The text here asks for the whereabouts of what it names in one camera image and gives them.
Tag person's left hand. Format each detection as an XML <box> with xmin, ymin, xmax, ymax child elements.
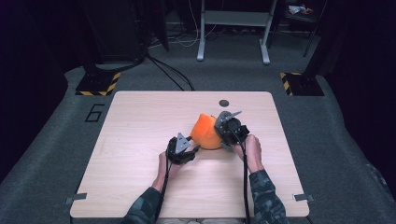
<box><xmin>156</xmin><ymin>150</ymin><xmax>185</xmax><ymax>189</ymax></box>

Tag black side stand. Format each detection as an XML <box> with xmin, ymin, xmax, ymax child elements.
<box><xmin>269</xmin><ymin>0</ymin><xmax>328</xmax><ymax>59</ymax></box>

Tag right hand-held gripper black cable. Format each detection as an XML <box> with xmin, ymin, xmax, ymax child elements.
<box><xmin>232</xmin><ymin>129</ymin><xmax>251</xmax><ymax>224</ymax></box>

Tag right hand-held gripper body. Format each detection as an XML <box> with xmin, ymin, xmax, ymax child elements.
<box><xmin>214</xmin><ymin>110</ymin><xmax>251</xmax><ymax>147</ymax></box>

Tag black base plate hazard stripes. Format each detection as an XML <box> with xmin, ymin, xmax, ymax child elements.
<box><xmin>75</xmin><ymin>72</ymin><xmax>121</xmax><ymax>97</ymax></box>
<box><xmin>279</xmin><ymin>72</ymin><xmax>325</xmax><ymax>97</ymax></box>

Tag dark curtain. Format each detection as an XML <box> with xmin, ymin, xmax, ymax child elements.
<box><xmin>311</xmin><ymin>0</ymin><xmax>396</xmax><ymax>200</ymax></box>
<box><xmin>0</xmin><ymin>0</ymin><xmax>94</xmax><ymax>188</ymax></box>

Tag hand-held gripper black cable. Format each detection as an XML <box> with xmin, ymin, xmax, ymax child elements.
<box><xmin>232</xmin><ymin>129</ymin><xmax>251</xmax><ymax>224</ymax></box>
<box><xmin>155</xmin><ymin>138</ymin><xmax>176</xmax><ymax>224</ymax></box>

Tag white desk frame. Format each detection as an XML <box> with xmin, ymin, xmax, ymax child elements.
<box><xmin>196</xmin><ymin>0</ymin><xmax>278</xmax><ymax>65</ymax></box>

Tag person's right hand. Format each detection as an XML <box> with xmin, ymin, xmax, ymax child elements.
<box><xmin>233</xmin><ymin>133</ymin><xmax>265</xmax><ymax>175</ymax></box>

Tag white cable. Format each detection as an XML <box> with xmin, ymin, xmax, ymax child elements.
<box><xmin>148</xmin><ymin>0</ymin><xmax>219</xmax><ymax>49</ymax></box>

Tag white and orange clutter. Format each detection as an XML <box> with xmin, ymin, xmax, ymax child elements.
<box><xmin>289</xmin><ymin>4</ymin><xmax>314</xmax><ymax>16</ymax></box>

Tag black floor cable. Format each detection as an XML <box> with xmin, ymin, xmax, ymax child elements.
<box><xmin>148</xmin><ymin>55</ymin><xmax>196</xmax><ymax>92</ymax></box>
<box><xmin>146</xmin><ymin>55</ymin><xmax>186</xmax><ymax>92</ymax></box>

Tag black equipment cabinet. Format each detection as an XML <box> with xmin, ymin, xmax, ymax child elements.
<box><xmin>78</xmin><ymin>0</ymin><xmax>148</xmax><ymax>63</ymax></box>

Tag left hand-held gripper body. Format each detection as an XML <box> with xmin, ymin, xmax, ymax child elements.
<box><xmin>166</xmin><ymin>132</ymin><xmax>197</xmax><ymax>166</ymax></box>

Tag orange plush toy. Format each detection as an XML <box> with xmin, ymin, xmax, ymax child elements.
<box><xmin>190</xmin><ymin>113</ymin><xmax>223</xmax><ymax>151</ymax></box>

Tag left hand-held gripper black cable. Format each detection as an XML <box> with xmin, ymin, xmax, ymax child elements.
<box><xmin>155</xmin><ymin>138</ymin><xmax>176</xmax><ymax>224</ymax></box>

